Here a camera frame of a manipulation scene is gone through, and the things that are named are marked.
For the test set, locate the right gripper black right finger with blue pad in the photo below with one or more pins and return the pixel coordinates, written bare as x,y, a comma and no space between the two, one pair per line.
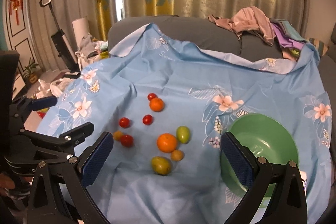
288,201

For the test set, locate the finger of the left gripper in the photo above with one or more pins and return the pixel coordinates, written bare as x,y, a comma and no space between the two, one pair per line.
23,106
67,140

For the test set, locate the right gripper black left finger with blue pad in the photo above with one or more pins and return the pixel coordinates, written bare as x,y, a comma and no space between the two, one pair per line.
46,201

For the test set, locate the small yellow fruit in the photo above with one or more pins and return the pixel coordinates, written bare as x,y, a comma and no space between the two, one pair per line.
117,135
177,155

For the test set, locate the red tomato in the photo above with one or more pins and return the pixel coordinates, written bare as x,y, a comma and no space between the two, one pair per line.
127,141
151,96
147,119
124,122

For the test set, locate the red tomato back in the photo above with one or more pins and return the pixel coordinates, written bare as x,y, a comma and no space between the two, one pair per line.
151,96

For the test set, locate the small orange back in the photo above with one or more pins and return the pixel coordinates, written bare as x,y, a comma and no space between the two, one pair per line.
156,104

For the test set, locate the green yellow fruit front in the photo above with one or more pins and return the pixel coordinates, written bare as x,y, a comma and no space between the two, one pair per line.
161,165

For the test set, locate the large orange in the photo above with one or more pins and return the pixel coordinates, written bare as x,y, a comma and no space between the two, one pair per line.
167,143

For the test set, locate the small yellow fruit front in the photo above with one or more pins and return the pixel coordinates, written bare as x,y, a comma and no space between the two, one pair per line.
177,155

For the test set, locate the person's hand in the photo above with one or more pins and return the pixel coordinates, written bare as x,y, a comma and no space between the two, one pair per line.
5,183

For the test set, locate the white portable device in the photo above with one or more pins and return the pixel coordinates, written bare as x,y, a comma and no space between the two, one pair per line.
304,180

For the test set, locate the potted plant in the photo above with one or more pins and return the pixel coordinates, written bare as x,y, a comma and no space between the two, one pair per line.
30,71

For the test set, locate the green plastic bowl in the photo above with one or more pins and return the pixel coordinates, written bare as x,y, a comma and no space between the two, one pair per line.
264,137

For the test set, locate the black upright vacuum cleaner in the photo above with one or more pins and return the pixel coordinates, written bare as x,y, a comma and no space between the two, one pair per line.
61,43

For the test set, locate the clutter pile of cloths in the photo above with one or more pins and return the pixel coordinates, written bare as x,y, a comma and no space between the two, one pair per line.
91,50

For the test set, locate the white paper roll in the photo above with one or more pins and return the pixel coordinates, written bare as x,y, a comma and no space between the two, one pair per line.
80,28

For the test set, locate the blue floral cloth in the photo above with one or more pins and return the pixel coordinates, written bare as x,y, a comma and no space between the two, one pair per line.
128,191

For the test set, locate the red chinese knot decoration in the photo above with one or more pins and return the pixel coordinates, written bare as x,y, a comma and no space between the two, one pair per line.
16,6

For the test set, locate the purple and teal clothes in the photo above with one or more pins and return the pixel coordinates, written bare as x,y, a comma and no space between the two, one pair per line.
290,41

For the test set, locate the grey sofa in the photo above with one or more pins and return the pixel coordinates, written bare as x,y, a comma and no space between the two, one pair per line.
192,59

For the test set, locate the pink clothes pile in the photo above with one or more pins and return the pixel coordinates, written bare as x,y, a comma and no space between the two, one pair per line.
249,19

